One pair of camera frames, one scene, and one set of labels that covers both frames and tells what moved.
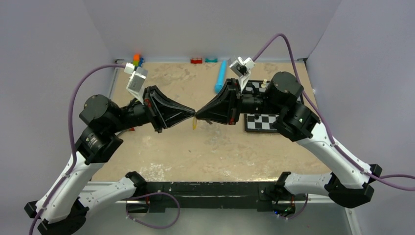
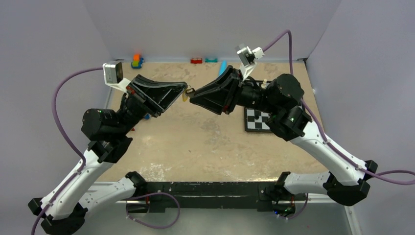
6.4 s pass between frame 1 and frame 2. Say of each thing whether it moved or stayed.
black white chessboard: stayed
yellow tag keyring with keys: moved
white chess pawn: stayed
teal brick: stayed
